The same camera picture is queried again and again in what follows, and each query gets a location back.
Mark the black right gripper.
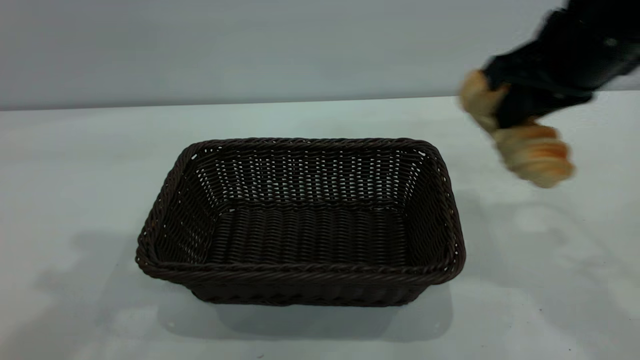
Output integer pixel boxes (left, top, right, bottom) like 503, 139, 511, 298
483, 27, 601, 129

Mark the striped golden bread loaf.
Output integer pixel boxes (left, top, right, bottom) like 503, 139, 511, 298
459, 69, 576, 189

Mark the dark brown woven basket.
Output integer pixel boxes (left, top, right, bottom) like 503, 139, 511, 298
135, 137, 467, 307

